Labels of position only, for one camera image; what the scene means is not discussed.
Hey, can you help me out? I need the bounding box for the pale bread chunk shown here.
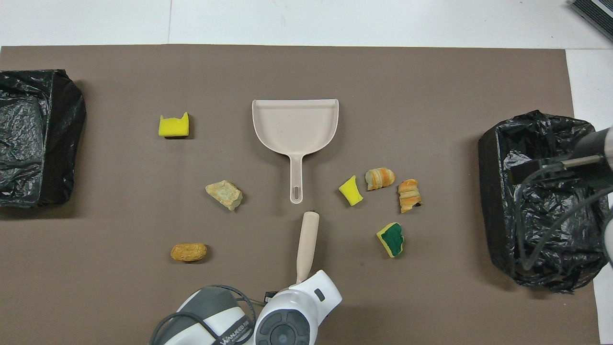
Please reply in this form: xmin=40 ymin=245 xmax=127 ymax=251
xmin=205 ymin=180 xmax=243 ymax=211

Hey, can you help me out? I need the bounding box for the black bag lined bin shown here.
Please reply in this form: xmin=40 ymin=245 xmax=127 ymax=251
xmin=0 ymin=69 xmax=87 ymax=208
xmin=477 ymin=110 xmax=613 ymax=294

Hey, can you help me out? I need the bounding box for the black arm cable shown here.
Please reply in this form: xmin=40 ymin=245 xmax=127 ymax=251
xmin=151 ymin=285 xmax=257 ymax=345
xmin=515 ymin=161 xmax=613 ymax=271

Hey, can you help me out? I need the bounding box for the brown bread roll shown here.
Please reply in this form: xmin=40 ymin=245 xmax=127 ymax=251
xmin=170 ymin=242 xmax=208 ymax=263

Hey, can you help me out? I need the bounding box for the beige hand brush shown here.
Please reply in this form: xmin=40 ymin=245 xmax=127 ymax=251
xmin=296 ymin=211 xmax=320 ymax=284

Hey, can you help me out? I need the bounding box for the brown paper table mat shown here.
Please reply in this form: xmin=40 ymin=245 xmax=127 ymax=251
xmin=0 ymin=45 xmax=602 ymax=345

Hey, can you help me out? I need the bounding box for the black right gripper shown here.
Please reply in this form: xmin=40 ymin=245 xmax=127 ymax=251
xmin=509 ymin=158 xmax=613 ymax=186

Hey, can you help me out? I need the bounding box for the beige plastic dustpan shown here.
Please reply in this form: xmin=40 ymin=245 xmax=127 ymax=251
xmin=252 ymin=99 xmax=340 ymax=205

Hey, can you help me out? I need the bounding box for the small yellow sponge wedge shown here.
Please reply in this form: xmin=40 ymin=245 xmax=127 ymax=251
xmin=338 ymin=175 xmax=364 ymax=207

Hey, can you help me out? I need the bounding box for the grey ribbed device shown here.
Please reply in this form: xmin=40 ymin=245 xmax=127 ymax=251
xmin=570 ymin=0 xmax=613 ymax=41

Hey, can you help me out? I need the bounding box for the green and yellow sponge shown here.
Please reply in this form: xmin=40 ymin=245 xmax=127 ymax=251
xmin=376 ymin=222 xmax=404 ymax=259

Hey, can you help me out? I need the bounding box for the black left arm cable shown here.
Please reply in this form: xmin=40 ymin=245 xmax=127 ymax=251
xmin=151 ymin=285 xmax=257 ymax=345

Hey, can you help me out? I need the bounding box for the orange striped croissant piece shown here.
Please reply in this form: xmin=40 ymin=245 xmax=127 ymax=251
xmin=365 ymin=167 xmax=396 ymax=191
xmin=398 ymin=179 xmax=423 ymax=214

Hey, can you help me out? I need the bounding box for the notched yellow sponge piece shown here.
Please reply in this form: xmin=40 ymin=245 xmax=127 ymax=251
xmin=159 ymin=112 xmax=190 ymax=138

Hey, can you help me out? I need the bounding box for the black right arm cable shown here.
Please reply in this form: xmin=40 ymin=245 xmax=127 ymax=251
xmin=515 ymin=161 xmax=613 ymax=271

